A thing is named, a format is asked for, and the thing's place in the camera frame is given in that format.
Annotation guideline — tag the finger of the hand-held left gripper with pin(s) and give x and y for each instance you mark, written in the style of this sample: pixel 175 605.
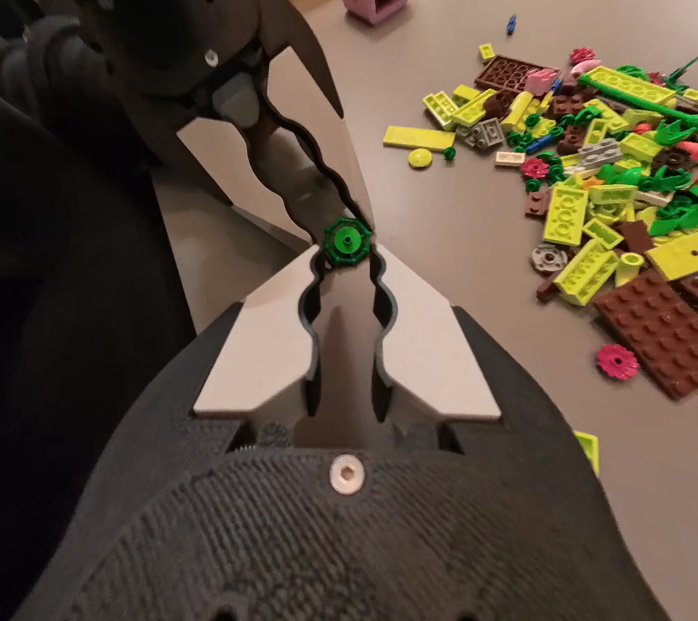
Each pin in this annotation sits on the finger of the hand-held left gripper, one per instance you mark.
pixel 229 162
pixel 321 130

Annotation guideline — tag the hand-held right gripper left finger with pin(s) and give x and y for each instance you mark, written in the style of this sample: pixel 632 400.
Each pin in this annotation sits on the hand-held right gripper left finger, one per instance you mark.
pixel 256 359

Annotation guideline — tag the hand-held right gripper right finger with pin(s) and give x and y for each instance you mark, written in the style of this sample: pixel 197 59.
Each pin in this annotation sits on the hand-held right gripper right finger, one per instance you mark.
pixel 436 359

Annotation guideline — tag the black green round toy piece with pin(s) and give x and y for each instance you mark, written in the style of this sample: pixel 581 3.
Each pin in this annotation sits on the black green round toy piece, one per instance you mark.
pixel 347 242

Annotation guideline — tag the pile of colourful toy bricks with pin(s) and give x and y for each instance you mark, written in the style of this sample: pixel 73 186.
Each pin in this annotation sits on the pile of colourful toy bricks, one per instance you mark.
pixel 600 195

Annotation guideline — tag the person's left forearm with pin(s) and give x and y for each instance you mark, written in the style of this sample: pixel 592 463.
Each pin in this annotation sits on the person's left forearm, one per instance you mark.
pixel 54 86

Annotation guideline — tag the person's black jacket torso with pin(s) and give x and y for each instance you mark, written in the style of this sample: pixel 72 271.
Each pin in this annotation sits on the person's black jacket torso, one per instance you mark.
pixel 82 359

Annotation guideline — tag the blue toy pin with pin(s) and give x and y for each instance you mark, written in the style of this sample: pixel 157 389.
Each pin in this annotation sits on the blue toy pin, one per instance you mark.
pixel 511 24

